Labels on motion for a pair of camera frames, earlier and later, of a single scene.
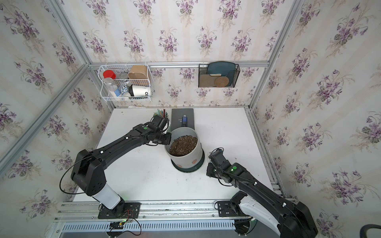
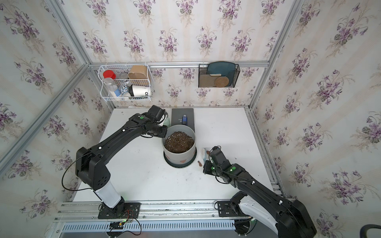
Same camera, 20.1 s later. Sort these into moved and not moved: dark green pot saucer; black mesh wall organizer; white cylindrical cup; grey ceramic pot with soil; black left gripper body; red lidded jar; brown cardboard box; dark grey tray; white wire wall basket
Moved: dark green pot saucer; grey ceramic pot with soil; black left gripper body
Not moved: dark grey tray; black mesh wall organizer; white cylindrical cup; white wire wall basket; brown cardboard box; red lidded jar
